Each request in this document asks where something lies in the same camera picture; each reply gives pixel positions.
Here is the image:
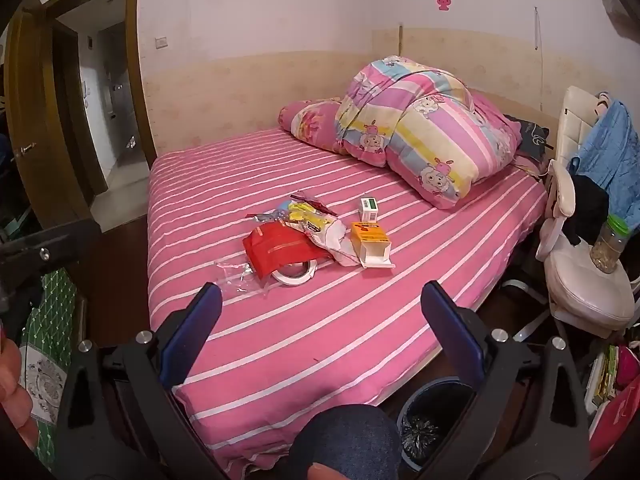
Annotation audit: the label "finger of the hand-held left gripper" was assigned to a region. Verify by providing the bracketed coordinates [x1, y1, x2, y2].
[0, 217, 103, 286]

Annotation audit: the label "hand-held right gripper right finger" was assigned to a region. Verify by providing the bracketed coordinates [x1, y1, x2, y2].
[420, 281, 591, 480]

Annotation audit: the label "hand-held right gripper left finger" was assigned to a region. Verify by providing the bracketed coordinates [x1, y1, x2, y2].
[54, 282, 226, 480]

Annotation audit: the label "blue trash bin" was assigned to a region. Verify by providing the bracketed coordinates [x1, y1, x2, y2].
[397, 377, 478, 473]

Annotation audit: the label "white pink-edged wrapper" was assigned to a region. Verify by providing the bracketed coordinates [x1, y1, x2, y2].
[310, 217, 362, 267]

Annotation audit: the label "person's left hand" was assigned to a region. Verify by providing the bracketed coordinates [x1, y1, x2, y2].
[0, 327, 40, 443]

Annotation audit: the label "clear plastic wrapper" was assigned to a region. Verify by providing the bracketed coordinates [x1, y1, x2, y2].
[215, 259, 273, 293]

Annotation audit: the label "green patterned bag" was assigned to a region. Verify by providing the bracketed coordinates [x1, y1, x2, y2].
[20, 267, 77, 426]

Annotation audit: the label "white tape roll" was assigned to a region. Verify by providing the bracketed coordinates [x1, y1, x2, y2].
[271, 259, 317, 286]

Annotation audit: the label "bed with pink striped sheet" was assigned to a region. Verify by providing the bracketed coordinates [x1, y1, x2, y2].
[146, 127, 548, 471]

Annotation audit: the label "silver wrapper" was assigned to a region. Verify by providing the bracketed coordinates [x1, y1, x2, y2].
[245, 210, 291, 226]

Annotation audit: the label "orange carton box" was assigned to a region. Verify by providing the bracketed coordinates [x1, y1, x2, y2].
[348, 221, 396, 269]

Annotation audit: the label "white office chair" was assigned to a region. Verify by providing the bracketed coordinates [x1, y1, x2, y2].
[500, 85, 638, 341]

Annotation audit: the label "wooden door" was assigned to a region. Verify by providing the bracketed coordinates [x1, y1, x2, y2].
[5, 7, 96, 223]

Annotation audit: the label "green yellow packets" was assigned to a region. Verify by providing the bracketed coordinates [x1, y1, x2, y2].
[590, 345, 619, 407]

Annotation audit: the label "red snack wrapper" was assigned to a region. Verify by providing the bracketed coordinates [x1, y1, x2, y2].
[295, 192, 338, 216]

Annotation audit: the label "pink plush item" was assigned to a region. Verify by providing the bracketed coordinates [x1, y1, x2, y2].
[615, 345, 640, 386]

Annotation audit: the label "clear jar with green lid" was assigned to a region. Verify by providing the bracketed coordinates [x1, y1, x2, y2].
[590, 215, 631, 275]

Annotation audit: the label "black cloth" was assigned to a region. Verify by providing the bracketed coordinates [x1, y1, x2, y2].
[565, 175, 611, 246]

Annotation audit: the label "red cloth bag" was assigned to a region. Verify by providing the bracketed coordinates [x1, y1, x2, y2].
[590, 385, 640, 461]

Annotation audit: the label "pink cartoon print quilt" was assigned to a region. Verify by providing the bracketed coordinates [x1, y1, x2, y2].
[334, 57, 522, 209]

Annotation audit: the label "dark pillow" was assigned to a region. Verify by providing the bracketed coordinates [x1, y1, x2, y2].
[502, 114, 551, 158]

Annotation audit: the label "pink floral pillow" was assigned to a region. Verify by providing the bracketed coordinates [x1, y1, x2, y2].
[277, 100, 351, 153]

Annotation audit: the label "blue cloth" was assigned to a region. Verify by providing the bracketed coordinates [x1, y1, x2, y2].
[570, 92, 640, 221]

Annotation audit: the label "wooden door frame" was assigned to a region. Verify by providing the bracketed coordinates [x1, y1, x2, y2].
[37, 0, 158, 201]

